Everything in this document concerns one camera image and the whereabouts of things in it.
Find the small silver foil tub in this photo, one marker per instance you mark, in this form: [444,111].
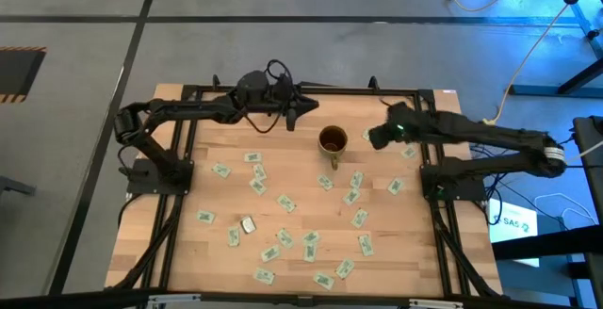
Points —
[248,224]

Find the green glazed ceramic mug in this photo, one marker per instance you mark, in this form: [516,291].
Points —
[333,132]

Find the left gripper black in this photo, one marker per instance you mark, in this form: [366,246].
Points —
[285,97]

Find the grey chair foot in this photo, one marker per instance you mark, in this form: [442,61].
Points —
[14,186]

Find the black metal beam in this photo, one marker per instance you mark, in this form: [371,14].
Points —
[556,242]

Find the black frame clamp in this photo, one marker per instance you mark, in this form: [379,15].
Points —
[373,82]
[216,82]

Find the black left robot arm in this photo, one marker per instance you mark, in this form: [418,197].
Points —
[188,109]

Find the white printed sign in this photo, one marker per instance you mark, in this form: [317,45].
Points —
[513,222]

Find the blue and black table frame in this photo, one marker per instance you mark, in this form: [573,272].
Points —
[542,91]

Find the black camera rig bar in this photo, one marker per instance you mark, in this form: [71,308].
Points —
[94,299]

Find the silver metal bracket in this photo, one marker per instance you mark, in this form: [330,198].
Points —
[435,304]
[174,298]

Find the floor hatch with hazard stripes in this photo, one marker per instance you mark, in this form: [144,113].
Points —
[19,71]

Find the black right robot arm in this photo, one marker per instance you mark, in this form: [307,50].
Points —
[485,132]

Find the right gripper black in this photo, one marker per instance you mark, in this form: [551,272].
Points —
[391,132]

